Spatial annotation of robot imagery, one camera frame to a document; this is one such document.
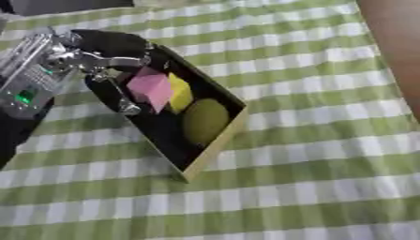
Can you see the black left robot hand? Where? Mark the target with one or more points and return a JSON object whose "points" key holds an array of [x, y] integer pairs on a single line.
{"points": [[112, 47]]}

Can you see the pink block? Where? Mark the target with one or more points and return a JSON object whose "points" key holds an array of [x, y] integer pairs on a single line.
{"points": [[151, 88]]}

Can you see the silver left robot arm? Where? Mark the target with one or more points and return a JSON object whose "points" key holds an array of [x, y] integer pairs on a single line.
{"points": [[27, 81]]}

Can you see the tan cardboard box black inside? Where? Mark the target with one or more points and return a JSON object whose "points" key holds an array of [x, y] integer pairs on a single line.
{"points": [[164, 131]]}

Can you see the yellow block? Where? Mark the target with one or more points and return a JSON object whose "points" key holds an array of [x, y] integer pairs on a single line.
{"points": [[179, 93]]}

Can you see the green toy fruit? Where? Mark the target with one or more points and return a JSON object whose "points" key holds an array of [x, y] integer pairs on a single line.
{"points": [[205, 121]]}

